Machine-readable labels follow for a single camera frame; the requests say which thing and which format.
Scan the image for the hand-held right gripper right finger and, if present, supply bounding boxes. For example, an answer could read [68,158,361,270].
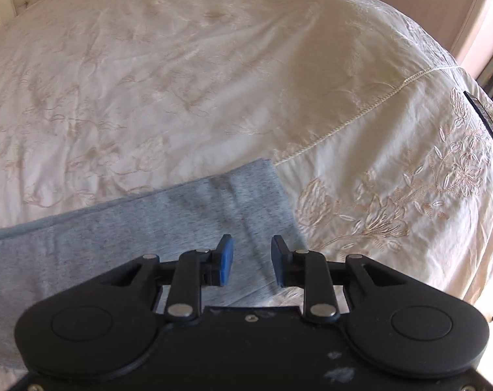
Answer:
[271,234,410,323]

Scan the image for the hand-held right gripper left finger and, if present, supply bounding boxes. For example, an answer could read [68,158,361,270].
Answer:
[94,234,235,322]

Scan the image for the grey pants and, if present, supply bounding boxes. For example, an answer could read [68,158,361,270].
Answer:
[0,158,310,369]

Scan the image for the cream embroidered bedspread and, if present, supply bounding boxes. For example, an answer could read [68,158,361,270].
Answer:
[0,0,493,375]

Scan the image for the black flat panel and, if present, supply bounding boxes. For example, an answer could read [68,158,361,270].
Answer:
[463,91,493,159]

